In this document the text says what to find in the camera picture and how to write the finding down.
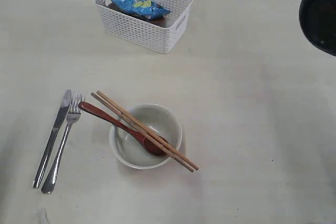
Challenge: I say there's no grey floral ceramic bowl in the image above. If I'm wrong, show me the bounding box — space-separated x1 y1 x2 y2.
109 104 183 170

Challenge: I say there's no dark red wooden spoon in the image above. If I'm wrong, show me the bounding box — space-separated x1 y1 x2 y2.
79 101 166 156

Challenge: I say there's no brown wooden chopstick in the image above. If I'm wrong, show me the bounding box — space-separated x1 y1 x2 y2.
96 90 200 170
90 92 195 173

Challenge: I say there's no brown wooden bowl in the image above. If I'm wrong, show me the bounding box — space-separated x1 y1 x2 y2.
107 3 166 27

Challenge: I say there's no silver metal fork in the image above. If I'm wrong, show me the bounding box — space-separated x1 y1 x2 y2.
41 92 86 194

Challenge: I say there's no blue snack packet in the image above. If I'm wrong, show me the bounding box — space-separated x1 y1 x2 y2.
109 0 171 21

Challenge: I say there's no silver table knife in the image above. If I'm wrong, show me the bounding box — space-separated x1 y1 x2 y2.
33 90 72 189

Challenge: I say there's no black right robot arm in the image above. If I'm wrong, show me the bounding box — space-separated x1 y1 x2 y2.
298 0 335 56

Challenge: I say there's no white perforated plastic basket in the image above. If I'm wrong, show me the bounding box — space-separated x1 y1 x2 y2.
95 0 193 54

